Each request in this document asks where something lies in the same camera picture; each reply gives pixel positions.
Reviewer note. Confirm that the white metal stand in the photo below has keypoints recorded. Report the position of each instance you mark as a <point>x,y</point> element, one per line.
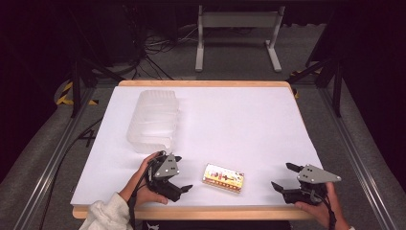
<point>237,19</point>

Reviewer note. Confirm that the aluminium floor rail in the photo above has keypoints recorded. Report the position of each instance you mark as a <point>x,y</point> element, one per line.
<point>48,172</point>
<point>357,159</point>

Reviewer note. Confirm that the black metal stand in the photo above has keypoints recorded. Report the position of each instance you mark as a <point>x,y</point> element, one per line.
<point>336,86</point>
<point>76,86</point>

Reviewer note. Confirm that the person's left hand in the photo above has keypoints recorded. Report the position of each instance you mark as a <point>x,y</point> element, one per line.
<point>139,188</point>

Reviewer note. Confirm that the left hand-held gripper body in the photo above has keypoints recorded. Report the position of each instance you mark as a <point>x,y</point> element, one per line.
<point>166,169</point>

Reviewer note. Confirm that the white table cover sheet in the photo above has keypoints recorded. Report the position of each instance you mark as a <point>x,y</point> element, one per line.
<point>239,127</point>

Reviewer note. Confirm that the yellow black hazard tape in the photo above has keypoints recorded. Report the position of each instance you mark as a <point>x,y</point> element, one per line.
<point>296,93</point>
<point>65,92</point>

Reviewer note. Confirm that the person's right hand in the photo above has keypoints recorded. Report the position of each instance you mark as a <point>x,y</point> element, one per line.
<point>328,212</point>

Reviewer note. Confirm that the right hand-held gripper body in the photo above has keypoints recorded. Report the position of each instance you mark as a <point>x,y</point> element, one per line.
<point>314,175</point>

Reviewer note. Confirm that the translucent plastic container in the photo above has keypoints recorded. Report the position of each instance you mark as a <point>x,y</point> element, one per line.
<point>154,119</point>

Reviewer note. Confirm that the yellow printed snack box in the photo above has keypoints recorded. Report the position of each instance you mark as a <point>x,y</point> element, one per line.
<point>223,178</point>

